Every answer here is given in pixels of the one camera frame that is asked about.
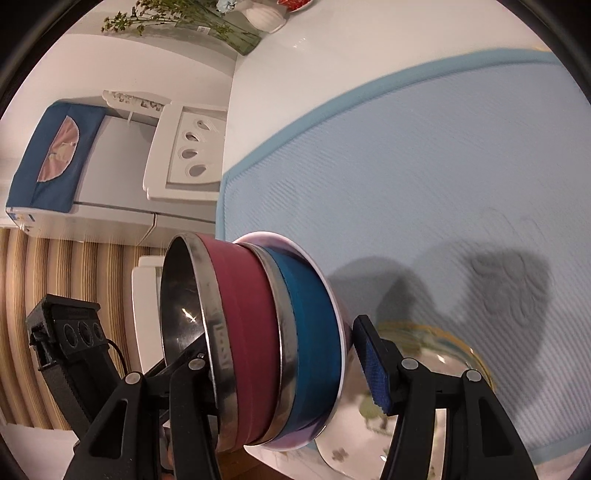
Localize blue steel bowl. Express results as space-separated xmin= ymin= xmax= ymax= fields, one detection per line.
xmin=252 ymin=246 xmax=346 ymax=439

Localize white refrigerator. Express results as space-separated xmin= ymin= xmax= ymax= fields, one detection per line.
xmin=4 ymin=90 xmax=229 ymax=245

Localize bunch of green flowers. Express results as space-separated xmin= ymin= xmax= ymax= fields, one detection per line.
xmin=100 ymin=0 xmax=250 ymax=35

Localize blue cloth appliance cover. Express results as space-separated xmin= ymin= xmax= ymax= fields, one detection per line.
xmin=4 ymin=102 xmax=108 ymax=214

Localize light blue table mat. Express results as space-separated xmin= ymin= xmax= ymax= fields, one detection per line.
xmin=215 ymin=46 xmax=591 ymax=467

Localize white carved wooden trim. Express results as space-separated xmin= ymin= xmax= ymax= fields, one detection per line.
xmin=102 ymin=90 xmax=172 ymax=114

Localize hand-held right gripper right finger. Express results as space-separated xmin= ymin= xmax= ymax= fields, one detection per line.
xmin=352 ymin=315 xmax=539 ymax=480

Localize white ribbed vase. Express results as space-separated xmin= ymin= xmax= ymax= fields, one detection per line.
xmin=242 ymin=0 xmax=291 ymax=34

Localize black cable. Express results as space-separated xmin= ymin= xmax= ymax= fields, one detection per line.
xmin=105 ymin=340 xmax=130 ymax=377

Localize white wooden chair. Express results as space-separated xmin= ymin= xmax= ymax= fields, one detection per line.
xmin=131 ymin=255 xmax=171 ymax=370
xmin=143 ymin=105 xmax=229 ymax=201

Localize red steel bowl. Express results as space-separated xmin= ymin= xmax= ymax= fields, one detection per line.
xmin=160 ymin=233 xmax=283 ymax=452

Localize round blue floral plate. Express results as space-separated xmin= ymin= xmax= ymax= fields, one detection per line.
xmin=375 ymin=322 xmax=496 ymax=398

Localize hexagonal forest print plate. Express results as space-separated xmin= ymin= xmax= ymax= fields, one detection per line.
xmin=314 ymin=355 xmax=462 ymax=480

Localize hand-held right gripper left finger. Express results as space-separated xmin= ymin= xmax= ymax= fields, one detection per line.
xmin=65 ymin=330 xmax=222 ymax=480

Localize pink cartoon bowl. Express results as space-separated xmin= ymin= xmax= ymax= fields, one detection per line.
xmin=233 ymin=232 xmax=355 ymax=452

